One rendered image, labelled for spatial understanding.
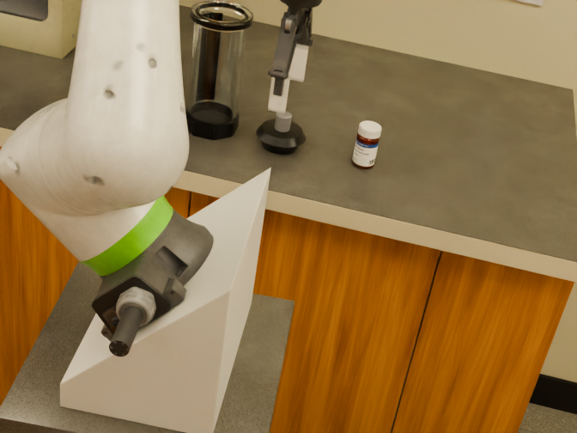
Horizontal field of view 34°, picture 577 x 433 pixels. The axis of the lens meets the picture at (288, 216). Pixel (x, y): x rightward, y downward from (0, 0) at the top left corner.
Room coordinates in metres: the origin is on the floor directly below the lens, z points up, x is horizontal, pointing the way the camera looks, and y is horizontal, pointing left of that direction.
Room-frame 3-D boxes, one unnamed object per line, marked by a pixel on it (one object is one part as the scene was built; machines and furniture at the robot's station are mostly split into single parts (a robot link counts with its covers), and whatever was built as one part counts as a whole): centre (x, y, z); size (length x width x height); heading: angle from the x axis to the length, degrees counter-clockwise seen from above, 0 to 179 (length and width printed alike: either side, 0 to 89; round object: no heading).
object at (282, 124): (1.53, 0.04, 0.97); 0.09 x 0.09 x 0.07
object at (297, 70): (1.59, 0.03, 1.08); 0.03 x 0.01 x 0.07; 81
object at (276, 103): (1.46, 0.05, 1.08); 0.03 x 0.01 x 0.07; 81
